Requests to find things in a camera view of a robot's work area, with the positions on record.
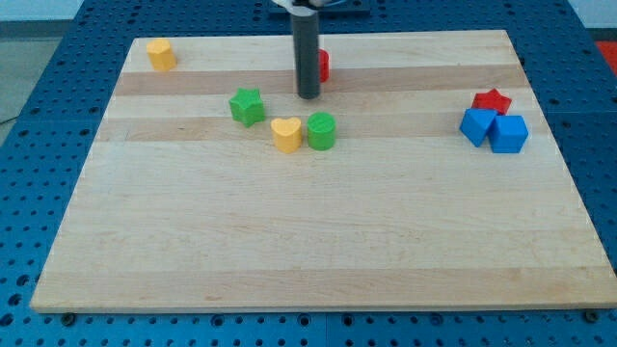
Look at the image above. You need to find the yellow heart block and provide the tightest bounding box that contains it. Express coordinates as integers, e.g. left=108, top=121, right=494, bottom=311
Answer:
left=270, top=117, right=303, bottom=153

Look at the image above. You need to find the red cylinder block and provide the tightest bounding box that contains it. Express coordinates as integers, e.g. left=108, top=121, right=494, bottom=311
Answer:
left=319, top=49, right=330, bottom=83

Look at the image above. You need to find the blue cube block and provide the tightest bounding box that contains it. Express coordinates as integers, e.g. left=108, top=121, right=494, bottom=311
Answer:
left=488, top=115, right=528, bottom=153

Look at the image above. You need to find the blue triangular block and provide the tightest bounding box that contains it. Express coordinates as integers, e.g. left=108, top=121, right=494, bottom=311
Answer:
left=459, top=108, right=497, bottom=147

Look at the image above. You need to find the red star block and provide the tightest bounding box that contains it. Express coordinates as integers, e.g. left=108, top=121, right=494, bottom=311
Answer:
left=471, top=89, right=512, bottom=116

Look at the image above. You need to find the yellow pentagon block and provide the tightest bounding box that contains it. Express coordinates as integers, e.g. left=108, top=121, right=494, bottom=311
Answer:
left=147, top=38, right=177, bottom=71

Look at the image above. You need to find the green cylinder block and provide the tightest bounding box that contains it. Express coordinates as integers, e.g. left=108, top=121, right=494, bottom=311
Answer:
left=307, top=112, right=336, bottom=150

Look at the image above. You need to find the green star block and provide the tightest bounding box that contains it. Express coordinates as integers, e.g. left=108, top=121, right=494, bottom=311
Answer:
left=228, top=88, right=265, bottom=127

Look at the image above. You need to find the wooden board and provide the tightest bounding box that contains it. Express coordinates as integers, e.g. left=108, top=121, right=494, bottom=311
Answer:
left=31, top=30, right=616, bottom=314

